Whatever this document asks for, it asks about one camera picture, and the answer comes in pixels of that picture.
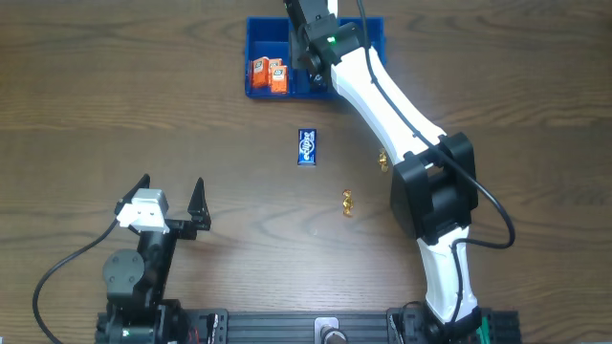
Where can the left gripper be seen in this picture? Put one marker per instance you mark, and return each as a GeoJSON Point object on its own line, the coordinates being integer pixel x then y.
{"type": "Point", "coordinates": [181, 229]}

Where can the orange candy box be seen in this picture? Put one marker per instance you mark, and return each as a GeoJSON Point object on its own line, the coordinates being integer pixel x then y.
{"type": "Point", "coordinates": [259, 76]}
{"type": "Point", "coordinates": [278, 83]}
{"type": "Point", "coordinates": [276, 62]}

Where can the gold candy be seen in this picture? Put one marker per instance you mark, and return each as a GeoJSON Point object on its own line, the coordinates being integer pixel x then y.
{"type": "Point", "coordinates": [347, 203]}
{"type": "Point", "coordinates": [382, 162]}

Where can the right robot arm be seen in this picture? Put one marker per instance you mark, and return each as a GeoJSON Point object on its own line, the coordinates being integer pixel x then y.
{"type": "Point", "coordinates": [382, 105]}

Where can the blue tray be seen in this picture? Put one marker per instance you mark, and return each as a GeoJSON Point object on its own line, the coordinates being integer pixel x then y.
{"type": "Point", "coordinates": [268, 33]}

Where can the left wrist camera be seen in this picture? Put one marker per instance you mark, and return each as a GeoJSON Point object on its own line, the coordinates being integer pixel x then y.
{"type": "Point", "coordinates": [143, 210]}

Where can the mounting rail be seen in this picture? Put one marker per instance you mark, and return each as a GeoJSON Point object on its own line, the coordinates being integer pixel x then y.
{"type": "Point", "coordinates": [277, 327]}

